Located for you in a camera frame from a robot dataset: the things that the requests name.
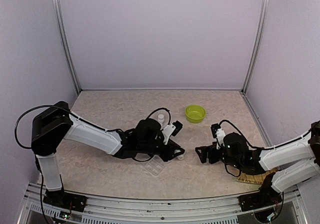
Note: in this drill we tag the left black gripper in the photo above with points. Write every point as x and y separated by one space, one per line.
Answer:
169 154

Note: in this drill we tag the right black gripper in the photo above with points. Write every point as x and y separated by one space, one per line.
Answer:
205 149

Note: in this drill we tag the small white pill bottle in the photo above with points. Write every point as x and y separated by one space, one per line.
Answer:
180 157

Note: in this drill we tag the clear plastic pill organizer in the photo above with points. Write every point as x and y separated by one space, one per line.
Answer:
155 166

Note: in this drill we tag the large white pill bottle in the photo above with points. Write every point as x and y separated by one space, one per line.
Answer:
161 118

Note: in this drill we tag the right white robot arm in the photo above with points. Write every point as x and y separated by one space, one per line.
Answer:
302 154

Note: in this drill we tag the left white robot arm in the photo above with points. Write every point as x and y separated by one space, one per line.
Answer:
57 122

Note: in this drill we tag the green plastic bowl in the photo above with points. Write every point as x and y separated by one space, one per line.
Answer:
195 113

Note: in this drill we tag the woven bamboo tray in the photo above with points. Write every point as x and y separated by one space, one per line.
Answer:
256 179

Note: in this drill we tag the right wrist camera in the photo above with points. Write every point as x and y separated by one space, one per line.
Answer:
218 133

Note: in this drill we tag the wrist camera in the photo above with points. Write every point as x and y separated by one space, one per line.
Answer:
172 129
218 133

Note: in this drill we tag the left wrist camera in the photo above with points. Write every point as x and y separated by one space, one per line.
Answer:
172 129

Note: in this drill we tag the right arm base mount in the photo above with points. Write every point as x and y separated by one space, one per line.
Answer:
263 198

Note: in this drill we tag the right aluminium frame post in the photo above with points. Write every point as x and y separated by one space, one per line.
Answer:
256 45

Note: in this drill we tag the aluminium frame post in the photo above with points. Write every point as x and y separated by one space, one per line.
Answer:
65 45
256 45

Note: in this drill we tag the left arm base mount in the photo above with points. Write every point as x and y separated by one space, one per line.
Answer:
65 200

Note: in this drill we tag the aluminium front rail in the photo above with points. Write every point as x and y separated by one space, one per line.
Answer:
115 210

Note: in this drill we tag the left aluminium frame post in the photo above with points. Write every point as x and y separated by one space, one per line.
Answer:
65 45

